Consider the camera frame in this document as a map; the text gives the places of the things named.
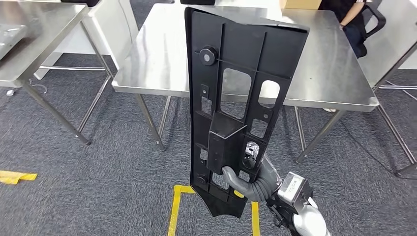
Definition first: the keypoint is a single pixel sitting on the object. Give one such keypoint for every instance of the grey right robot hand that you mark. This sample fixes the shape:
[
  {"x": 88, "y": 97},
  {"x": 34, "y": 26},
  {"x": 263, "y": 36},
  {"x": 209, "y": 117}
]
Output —
[{"x": 233, "y": 182}]

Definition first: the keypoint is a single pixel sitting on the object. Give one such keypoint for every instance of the black plastic panel part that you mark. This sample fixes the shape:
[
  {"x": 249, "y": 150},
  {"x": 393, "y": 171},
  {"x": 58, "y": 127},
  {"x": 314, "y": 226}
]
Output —
[{"x": 241, "y": 39}]

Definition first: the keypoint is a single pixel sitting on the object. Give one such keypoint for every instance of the yellow floor tape square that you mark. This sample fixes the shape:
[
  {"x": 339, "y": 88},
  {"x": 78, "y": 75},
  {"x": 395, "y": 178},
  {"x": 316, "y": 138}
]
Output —
[{"x": 174, "y": 211}]

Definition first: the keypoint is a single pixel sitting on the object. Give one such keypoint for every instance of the white desk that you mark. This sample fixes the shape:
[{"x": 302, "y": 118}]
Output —
[{"x": 247, "y": 8}]

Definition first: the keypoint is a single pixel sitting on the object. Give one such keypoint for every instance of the person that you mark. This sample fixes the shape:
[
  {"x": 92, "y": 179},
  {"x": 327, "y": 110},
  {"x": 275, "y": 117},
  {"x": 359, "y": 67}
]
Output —
[{"x": 345, "y": 8}]

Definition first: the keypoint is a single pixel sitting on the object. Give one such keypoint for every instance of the yellow floor tape piece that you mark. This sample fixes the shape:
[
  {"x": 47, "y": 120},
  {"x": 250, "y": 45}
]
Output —
[{"x": 16, "y": 177}]

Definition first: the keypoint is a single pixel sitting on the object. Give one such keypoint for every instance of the black office chair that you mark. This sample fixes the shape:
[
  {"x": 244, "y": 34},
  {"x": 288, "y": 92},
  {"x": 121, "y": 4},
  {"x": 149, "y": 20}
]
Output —
[{"x": 379, "y": 22}]

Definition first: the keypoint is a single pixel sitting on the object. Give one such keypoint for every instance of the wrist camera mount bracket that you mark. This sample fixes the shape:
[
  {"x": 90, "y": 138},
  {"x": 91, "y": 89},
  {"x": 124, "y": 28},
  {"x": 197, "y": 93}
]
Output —
[{"x": 280, "y": 208}]

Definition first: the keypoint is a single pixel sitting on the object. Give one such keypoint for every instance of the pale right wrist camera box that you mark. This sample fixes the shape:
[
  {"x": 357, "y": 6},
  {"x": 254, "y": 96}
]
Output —
[{"x": 293, "y": 190}]

